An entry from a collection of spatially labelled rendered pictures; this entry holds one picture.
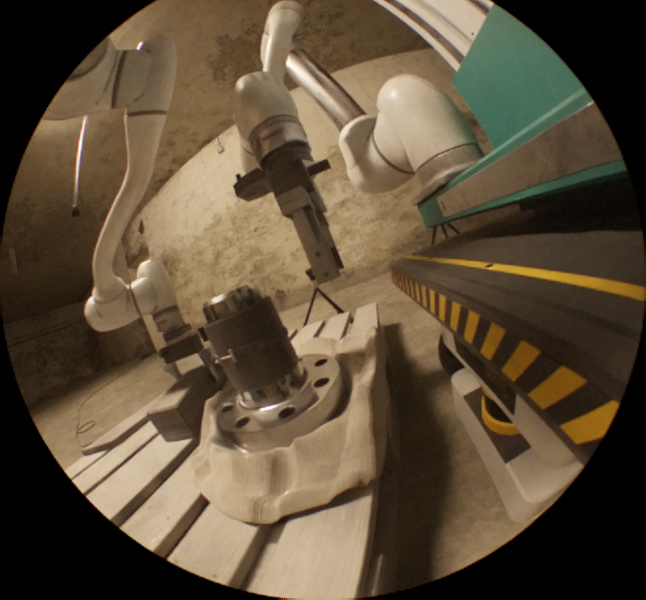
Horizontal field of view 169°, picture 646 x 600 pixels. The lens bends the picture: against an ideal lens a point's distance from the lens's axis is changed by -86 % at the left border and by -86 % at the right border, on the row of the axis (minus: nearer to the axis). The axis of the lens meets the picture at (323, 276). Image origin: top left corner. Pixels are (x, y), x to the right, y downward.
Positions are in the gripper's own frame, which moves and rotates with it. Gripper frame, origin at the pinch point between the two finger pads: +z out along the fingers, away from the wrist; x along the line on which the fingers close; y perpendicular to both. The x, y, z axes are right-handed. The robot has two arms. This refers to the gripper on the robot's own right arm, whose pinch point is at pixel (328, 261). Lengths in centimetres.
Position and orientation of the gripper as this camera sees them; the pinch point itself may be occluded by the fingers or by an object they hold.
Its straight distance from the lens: 31.1
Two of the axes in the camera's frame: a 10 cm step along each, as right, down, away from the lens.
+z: 3.8, 9.2, 0.6
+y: 9.2, -3.6, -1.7
